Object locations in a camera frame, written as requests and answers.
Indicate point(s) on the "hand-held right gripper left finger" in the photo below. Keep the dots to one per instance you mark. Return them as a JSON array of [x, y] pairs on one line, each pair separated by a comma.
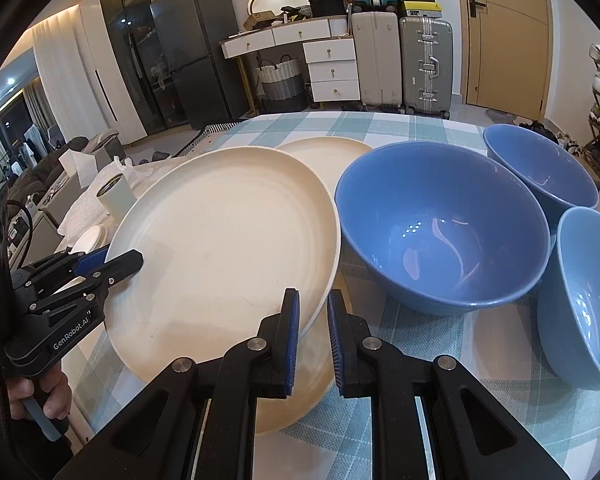
[[292, 340]]

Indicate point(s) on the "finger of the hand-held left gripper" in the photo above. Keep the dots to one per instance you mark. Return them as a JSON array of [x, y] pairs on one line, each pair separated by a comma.
[[92, 262], [125, 264]]

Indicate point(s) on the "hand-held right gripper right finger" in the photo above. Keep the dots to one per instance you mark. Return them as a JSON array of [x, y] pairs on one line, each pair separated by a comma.
[[336, 340]]

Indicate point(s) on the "large cream plate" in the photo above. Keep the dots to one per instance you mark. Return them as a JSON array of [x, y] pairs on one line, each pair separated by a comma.
[[220, 240]]

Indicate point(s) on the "large blue bowl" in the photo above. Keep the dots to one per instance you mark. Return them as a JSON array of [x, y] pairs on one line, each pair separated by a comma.
[[430, 220]]

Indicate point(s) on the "person's left hand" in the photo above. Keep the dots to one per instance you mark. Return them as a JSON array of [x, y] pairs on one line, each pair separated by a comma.
[[57, 390]]

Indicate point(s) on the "small white round lid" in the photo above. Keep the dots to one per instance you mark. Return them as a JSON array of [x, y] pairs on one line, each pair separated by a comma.
[[92, 242]]

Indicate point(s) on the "white crumpled plastic sheet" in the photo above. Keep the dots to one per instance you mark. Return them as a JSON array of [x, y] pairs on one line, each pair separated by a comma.
[[80, 210]]

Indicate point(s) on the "pale green tape roll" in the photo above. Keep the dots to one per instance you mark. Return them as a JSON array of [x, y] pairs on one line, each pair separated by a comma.
[[117, 197]]

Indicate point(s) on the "white tissue paper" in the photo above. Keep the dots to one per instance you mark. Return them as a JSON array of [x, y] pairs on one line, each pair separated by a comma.
[[82, 162]]

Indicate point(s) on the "dark grey sofa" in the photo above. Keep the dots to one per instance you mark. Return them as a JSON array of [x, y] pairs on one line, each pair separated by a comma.
[[30, 175]]

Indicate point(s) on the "white wardrobe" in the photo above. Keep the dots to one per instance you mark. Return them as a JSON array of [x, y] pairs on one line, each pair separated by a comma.
[[70, 85]]

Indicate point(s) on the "black glass cabinet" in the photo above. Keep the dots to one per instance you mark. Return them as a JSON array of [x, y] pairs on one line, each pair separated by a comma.
[[130, 60]]

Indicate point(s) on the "dark grey refrigerator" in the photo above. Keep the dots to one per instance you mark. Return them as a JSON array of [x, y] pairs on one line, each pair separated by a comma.
[[195, 60]]

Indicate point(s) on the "woven laundry basket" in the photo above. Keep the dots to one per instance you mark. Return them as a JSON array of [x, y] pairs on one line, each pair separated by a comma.
[[280, 80]]

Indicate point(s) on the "light blue bowl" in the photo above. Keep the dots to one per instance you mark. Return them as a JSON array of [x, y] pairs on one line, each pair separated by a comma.
[[585, 300]]

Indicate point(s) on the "medium blue bowl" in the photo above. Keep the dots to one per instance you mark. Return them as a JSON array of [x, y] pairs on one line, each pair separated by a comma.
[[540, 170]]

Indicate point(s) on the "small open cardboard box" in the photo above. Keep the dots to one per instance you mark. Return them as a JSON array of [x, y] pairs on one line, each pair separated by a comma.
[[257, 20]]

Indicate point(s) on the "beige suitcase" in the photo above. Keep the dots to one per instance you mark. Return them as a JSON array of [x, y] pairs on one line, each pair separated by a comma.
[[375, 60]]

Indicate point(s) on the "white dressing table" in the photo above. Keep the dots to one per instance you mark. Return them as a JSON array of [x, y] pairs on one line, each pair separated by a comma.
[[330, 52]]

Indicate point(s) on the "silver suitcase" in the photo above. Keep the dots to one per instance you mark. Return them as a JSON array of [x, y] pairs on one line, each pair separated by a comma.
[[425, 65]]

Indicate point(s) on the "yellow black shoe box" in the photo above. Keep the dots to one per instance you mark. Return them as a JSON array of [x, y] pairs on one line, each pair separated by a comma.
[[417, 9]]

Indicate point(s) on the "wooden door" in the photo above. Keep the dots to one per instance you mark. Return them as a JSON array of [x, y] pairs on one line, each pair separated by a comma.
[[510, 35]]

